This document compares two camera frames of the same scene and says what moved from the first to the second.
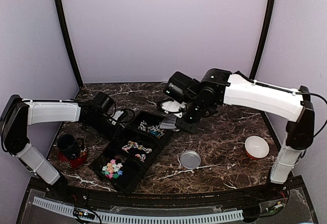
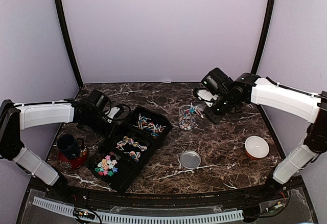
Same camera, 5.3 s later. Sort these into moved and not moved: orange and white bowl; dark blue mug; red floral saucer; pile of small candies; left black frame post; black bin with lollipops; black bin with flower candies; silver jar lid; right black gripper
Moved: black bin with lollipops; pile of small candies; black bin with flower candies; right black gripper
Not moved: dark blue mug; silver jar lid; left black frame post; red floral saucer; orange and white bowl
